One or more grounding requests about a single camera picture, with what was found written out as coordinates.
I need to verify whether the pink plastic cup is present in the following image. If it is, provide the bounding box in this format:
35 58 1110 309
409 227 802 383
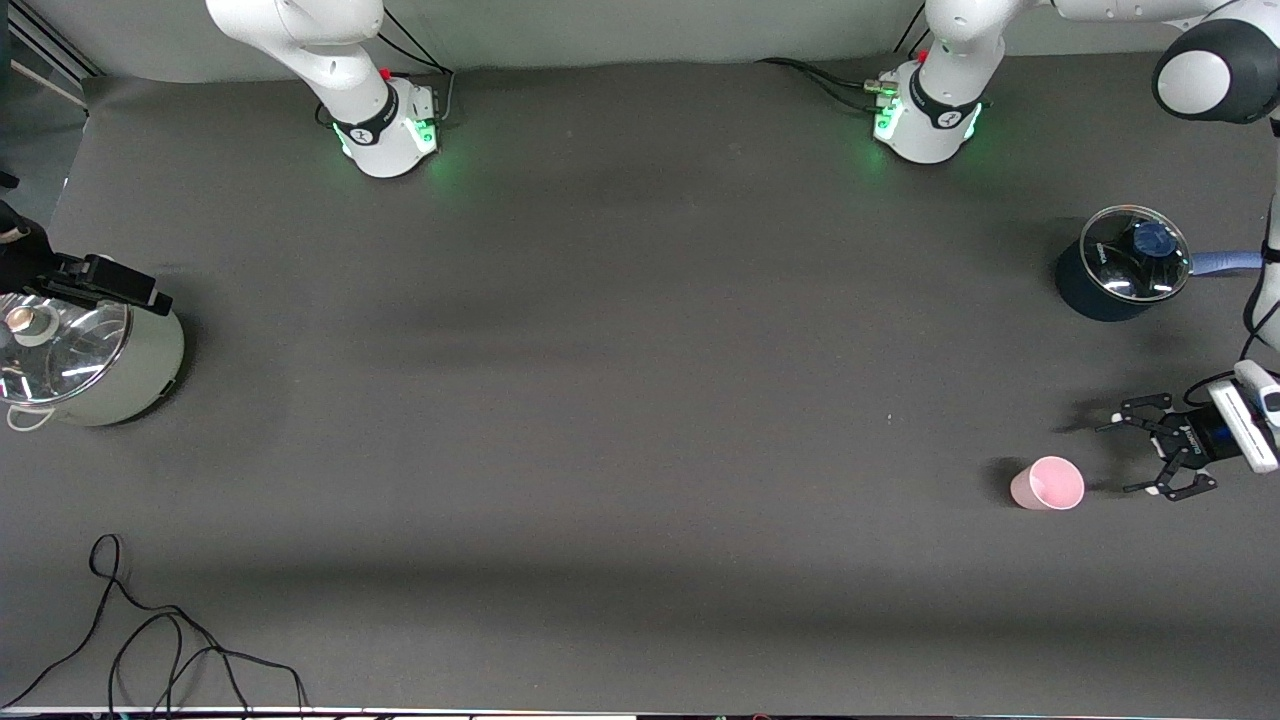
1009 456 1086 512

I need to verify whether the pale green cooking pot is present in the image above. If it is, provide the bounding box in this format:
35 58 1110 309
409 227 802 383
0 292 187 432

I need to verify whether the glass lid with metal rim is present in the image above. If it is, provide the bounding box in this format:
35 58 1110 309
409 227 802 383
0 294 134 407

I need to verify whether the dark blue saucepan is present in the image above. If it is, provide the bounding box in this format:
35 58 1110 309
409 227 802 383
1056 205 1267 324

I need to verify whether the glass lid with blue knob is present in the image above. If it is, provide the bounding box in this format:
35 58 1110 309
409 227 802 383
1080 205 1194 304

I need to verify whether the dark grey table mat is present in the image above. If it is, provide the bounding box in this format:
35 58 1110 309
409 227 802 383
0 42 1280 715

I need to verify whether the aluminium frame rail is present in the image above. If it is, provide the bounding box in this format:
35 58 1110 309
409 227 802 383
8 0 103 111

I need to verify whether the thin black loose cable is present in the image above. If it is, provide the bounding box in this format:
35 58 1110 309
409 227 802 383
0 533 307 717

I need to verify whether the black right arm base cable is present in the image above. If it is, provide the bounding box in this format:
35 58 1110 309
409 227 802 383
318 5 457 127

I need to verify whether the black arm base cable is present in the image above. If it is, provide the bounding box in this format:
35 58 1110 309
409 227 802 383
755 56 897 114
318 5 457 127

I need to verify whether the black left arm base cable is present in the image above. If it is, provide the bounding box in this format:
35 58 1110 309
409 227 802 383
755 56 897 114

